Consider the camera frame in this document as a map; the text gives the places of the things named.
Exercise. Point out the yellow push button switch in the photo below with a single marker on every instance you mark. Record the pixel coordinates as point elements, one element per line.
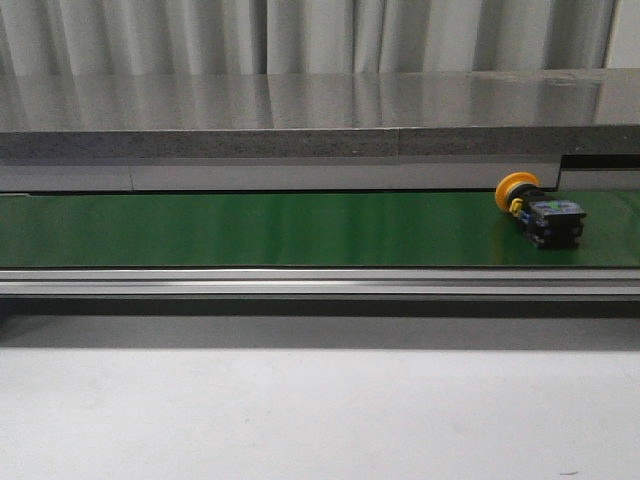
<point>546,221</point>

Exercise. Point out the green conveyor belt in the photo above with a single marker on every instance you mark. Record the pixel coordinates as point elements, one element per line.
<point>301,229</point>

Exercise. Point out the rear grey conveyor guard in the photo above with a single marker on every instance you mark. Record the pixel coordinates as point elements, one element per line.
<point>424,172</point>

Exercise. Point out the grey pleated curtain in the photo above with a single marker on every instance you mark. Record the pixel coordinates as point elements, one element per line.
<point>275,37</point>

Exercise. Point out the front aluminium conveyor rail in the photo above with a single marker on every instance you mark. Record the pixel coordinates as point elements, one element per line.
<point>491,281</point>

